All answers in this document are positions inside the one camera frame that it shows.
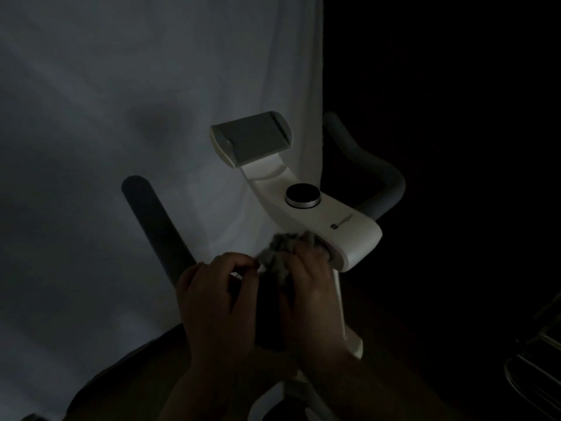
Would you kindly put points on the white exercise bike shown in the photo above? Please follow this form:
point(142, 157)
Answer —
point(324, 219)

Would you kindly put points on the person's left hand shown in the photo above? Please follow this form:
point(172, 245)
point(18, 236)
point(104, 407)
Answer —
point(214, 315)

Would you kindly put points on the metal drying rack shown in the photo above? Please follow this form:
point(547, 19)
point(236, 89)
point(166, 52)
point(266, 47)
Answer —
point(534, 359)

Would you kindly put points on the grey cleaning cloth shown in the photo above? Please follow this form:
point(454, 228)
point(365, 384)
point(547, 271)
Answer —
point(280, 254)

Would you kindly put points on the person's right forearm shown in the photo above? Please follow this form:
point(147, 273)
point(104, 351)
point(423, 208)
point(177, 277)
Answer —
point(372, 390)

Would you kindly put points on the white hanging sheet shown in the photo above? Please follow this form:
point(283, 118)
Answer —
point(87, 170)

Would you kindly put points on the grey white tablet holder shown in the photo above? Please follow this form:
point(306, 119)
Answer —
point(252, 138)

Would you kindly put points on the person's right hand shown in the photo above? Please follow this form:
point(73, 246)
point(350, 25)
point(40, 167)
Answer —
point(311, 306)

